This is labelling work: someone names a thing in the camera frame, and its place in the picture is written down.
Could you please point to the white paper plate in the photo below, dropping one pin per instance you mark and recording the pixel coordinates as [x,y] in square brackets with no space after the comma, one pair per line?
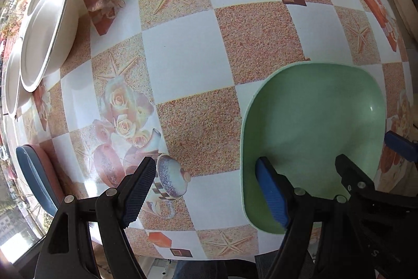
[13,79]

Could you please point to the pink square plate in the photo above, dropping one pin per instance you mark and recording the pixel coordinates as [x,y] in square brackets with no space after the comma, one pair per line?
[57,164]

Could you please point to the checkered printed tablecloth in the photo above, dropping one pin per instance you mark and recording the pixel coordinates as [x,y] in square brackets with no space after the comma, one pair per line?
[202,47]

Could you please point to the green square plate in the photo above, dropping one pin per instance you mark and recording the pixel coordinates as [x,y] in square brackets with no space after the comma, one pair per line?
[313,115]

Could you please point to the blue square plate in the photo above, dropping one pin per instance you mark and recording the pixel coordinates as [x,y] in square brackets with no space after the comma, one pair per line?
[36,177]

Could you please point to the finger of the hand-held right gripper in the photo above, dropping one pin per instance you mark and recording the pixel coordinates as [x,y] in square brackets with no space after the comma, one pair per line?
[400,143]
[354,174]

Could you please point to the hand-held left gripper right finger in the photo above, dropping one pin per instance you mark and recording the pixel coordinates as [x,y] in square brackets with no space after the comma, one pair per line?
[271,195]

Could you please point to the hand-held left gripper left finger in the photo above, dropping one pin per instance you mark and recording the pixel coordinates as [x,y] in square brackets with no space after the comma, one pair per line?
[138,197]

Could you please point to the light wooden board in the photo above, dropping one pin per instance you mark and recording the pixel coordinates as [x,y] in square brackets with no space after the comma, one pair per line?
[403,1]

